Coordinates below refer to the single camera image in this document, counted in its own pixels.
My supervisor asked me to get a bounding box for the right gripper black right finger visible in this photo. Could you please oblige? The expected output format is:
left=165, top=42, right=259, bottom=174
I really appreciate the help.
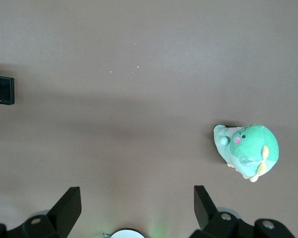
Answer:
left=190, top=185, right=295, bottom=238

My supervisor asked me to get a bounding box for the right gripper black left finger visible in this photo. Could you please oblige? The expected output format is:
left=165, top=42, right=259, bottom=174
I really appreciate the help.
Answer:
left=0, top=186, right=82, bottom=238

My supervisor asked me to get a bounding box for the black flip phone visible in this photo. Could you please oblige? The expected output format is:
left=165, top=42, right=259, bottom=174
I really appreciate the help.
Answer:
left=0, top=75, right=15, bottom=106

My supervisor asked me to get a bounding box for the green dinosaur plush toy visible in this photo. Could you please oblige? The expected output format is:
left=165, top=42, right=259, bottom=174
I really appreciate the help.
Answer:
left=213, top=123, right=279, bottom=183

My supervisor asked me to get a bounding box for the brown table mat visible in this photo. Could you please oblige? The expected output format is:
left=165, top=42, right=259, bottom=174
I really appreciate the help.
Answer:
left=0, top=0, right=298, bottom=238

